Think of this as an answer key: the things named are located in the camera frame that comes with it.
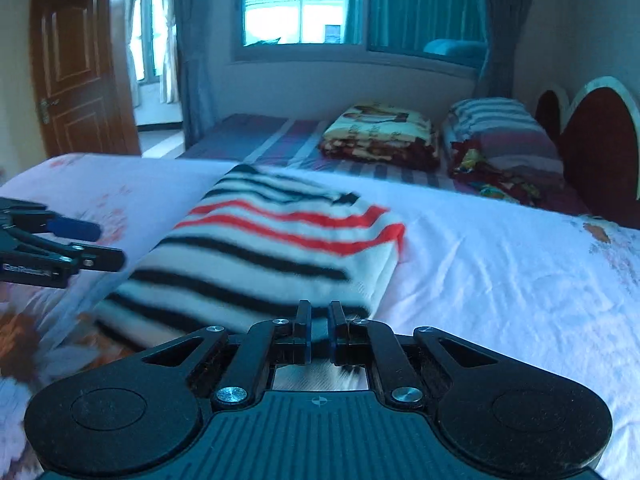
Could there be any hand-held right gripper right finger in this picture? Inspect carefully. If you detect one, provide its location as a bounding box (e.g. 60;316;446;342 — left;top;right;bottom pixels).
327;300;497;406

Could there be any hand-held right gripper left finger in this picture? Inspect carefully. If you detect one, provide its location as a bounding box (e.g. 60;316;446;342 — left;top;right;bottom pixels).
141;300;313;408

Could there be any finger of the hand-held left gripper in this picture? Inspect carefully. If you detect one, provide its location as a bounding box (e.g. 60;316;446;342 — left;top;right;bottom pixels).
0;197;102;242
0;234;126;277

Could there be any striped knit sweater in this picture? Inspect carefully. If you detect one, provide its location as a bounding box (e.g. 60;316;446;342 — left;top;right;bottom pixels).
92;162;407;351

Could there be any brown wooden door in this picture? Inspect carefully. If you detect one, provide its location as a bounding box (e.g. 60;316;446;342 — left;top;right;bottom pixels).
30;0;143;158

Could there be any striped purple bed sheet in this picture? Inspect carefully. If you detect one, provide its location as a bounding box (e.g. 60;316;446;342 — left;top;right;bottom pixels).
177;112;591;216

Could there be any adjoining room window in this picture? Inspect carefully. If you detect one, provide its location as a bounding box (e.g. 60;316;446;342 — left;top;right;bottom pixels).
125;0;179;106

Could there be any grey curtain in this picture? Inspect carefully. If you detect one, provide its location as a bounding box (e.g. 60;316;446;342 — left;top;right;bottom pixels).
477;0;543;101
170;0;236;153

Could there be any folded printed blanket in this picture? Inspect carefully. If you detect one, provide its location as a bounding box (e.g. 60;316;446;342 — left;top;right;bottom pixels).
320;102;441;171

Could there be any colourful crumpled cloth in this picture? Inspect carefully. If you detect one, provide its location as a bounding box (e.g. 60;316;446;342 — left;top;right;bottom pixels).
450;142;546;206

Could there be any striped pillow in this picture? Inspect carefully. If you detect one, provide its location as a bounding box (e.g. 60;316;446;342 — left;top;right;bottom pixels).
442;97;561;181

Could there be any sliding glass window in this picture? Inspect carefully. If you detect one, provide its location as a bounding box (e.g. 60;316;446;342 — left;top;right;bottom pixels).
232;0;488;68

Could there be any teal cushion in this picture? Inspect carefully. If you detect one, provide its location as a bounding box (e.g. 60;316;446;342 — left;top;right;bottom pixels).
422;37;488;62

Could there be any scalloped red headboard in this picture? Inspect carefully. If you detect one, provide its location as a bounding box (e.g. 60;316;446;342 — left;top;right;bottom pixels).
534;76;640;231

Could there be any teal curtain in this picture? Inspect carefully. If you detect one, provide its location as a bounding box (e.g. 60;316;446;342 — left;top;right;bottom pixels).
345;0;488;53

